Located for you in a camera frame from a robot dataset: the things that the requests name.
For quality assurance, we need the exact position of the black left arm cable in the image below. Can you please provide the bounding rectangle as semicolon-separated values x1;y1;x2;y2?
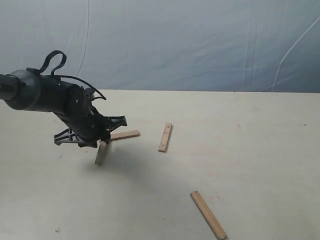
37;49;107;101

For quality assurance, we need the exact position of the grey fabric backdrop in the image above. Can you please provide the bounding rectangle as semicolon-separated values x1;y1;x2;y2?
0;0;320;93

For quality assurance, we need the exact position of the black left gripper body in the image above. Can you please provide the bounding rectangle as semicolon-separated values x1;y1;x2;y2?
55;99;111;148

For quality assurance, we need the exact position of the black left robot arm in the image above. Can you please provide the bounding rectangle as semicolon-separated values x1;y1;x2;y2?
0;69;127;148

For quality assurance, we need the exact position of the long wooden stick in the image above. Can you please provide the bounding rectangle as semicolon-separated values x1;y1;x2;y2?
190;191;228;240

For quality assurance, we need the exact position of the wood block behind gripper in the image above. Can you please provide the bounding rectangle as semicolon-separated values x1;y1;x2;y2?
110;130;140;141

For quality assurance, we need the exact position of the short wooden stick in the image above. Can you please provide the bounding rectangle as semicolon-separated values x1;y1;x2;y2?
158;122;173;153

